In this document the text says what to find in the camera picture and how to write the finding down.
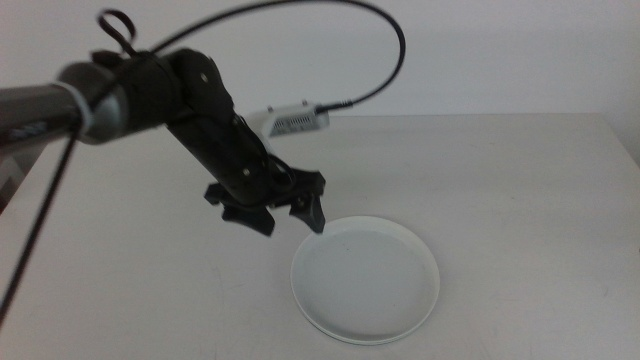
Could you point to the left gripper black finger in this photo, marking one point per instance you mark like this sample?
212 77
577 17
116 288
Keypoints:
312 212
252 217

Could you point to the white shallow bowl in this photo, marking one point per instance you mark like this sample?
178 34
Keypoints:
365 280

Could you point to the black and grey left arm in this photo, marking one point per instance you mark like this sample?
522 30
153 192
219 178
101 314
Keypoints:
100 100

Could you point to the white background cabinet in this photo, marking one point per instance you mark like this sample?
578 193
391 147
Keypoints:
10 177

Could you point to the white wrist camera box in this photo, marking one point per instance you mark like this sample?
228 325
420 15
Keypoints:
295 120

